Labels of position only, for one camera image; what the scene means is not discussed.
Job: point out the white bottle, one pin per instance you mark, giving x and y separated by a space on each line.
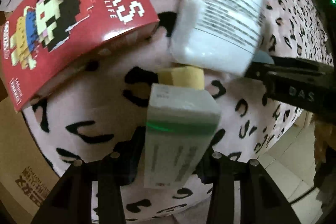
220 35

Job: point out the pink leopard print blanket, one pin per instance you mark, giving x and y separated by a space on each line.
137 110

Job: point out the brown cardboard box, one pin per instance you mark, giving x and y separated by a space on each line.
26 177

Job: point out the yellow sponge cube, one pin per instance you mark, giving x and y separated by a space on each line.
187 77

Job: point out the red bricks toy box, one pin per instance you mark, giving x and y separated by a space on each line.
45 42

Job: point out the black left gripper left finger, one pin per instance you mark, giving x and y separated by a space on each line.
70 200

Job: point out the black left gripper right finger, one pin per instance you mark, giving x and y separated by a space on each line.
242 189

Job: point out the white green rectangular box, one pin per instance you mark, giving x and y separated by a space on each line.
181 123

